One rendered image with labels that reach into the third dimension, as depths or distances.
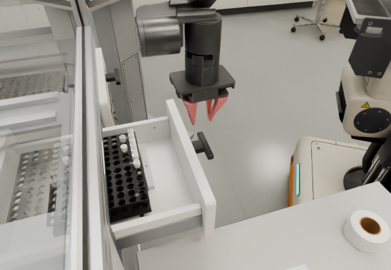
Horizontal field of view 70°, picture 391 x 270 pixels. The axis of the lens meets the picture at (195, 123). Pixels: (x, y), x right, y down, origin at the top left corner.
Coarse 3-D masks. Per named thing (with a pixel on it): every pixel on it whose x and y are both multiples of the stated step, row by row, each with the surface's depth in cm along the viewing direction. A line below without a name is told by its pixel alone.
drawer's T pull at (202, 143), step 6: (198, 132) 58; (198, 138) 58; (204, 138) 56; (192, 144) 55; (198, 144) 55; (204, 144) 55; (198, 150) 54; (204, 150) 55; (210, 150) 54; (210, 156) 53
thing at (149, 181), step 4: (144, 148) 63; (140, 152) 62; (144, 152) 62; (144, 156) 61; (144, 160) 61; (144, 164) 60; (148, 164) 60; (144, 168) 59; (148, 168) 59; (144, 172) 58; (148, 172) 58; (148, 176) 57; (148, 180) 56; (152, 180) 56; (148, 184) 56; (152, 184) 56; (148, 188) 55; (152, 188) 56
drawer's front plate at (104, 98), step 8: (96, 48) 83; (96, 56) 79; (104, 64) 83; (104, 72) 75; (104, 80) 70; (104, 88) 67; (104, 96) 65; (104, 104) 63; (104, 112) 64; (104, 120) 66; (112, 120) 68
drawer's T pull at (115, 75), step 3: (114, 69) 77; (117, 69) 77; (114, 72) 76; (117, 72) 76; (105, 75) 75; (108, 75) 75; (111, 75) 75; (114, 75) 75; (117, 75) 75; (105, 78) 74; (108, 78) 74; (111, 78) 74; (114, 78) 74; (117, 78) 74; (108, 81) 74; (117, 81) 73; (117, 84) 73
